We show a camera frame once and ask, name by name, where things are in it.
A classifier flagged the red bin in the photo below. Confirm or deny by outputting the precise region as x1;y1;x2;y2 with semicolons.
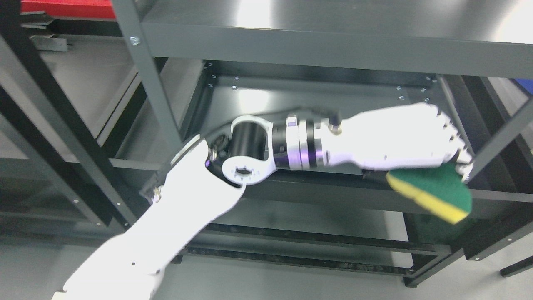
20;0;116;20

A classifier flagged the blue plastic bin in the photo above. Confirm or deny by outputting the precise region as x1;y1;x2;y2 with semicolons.
512;78;533;97

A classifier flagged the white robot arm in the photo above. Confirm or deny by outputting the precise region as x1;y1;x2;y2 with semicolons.
53;115;328;300

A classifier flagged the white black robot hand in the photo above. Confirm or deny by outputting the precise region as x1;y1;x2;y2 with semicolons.
314;102;474;181

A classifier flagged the green yellow sponge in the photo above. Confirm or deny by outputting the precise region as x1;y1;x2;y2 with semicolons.
385;163;473;224

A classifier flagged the dark grey metal shelf unit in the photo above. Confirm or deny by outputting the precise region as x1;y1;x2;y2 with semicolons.
1;0;533;288

